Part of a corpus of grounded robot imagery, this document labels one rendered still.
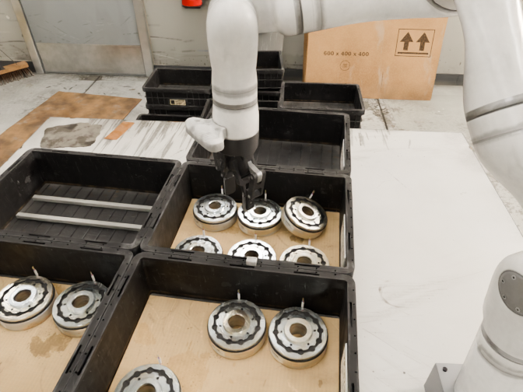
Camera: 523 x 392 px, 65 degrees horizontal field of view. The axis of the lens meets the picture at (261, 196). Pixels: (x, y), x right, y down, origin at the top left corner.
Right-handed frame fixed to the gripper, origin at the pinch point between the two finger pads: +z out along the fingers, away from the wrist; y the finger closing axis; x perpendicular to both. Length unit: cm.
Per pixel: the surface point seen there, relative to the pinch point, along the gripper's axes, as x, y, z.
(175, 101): -59, 156, 60
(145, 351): 25.4, -7.7, 17.8
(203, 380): 19.9, -18.3, 17.7
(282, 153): -33.0, 26.7, 17.7
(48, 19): -39, 341, 55
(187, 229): 4.8, 14.7, 17.7
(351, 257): -11.5, -19.2, 7.5
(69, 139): 11, 94, 30
